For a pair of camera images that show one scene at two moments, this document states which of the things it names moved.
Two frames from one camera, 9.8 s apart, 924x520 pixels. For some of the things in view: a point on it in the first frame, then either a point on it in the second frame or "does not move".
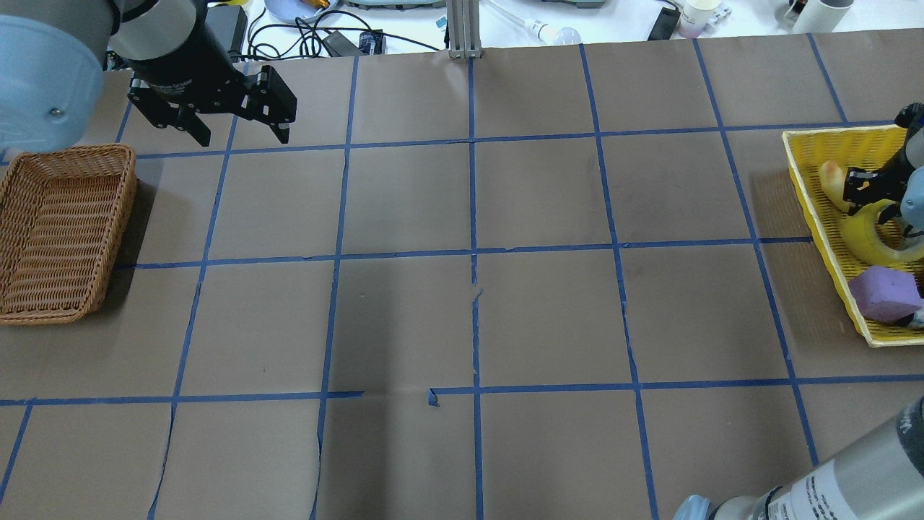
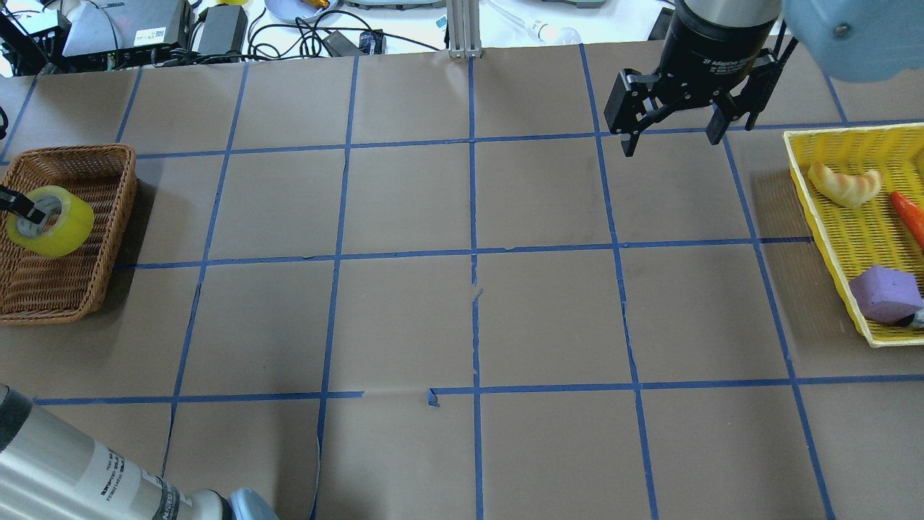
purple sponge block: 886,295 does not move
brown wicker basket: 63,214 does not move
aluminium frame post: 463,19 does not move
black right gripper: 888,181 → 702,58
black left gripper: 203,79 → 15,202
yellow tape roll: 859,228 → 67,225
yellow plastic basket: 863,147 does not move
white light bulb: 539,29 does not move
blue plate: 288,11 does not move
